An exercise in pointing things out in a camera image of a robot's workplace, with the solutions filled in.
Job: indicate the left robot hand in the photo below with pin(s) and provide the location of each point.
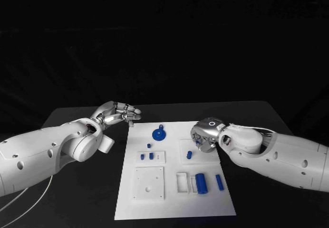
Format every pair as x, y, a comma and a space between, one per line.
117, 114

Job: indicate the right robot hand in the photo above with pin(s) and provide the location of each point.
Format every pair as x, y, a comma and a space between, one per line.
205, 130

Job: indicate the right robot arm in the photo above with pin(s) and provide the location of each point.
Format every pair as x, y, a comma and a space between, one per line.
278, 156

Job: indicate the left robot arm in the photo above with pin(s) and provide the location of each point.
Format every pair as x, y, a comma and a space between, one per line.
41, 153

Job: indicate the white task board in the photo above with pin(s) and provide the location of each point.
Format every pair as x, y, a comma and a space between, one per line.
165, 199

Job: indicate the blue gear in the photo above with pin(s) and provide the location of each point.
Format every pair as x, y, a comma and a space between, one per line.
159, 134

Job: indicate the blue plug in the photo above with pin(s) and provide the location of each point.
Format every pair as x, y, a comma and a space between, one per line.
142, 156
151, 155

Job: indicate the long thin blue cylinder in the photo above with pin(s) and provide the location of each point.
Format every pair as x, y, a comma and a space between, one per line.
220, 182

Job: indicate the large blue cylinder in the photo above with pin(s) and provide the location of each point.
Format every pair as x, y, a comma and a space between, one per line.
201, 183

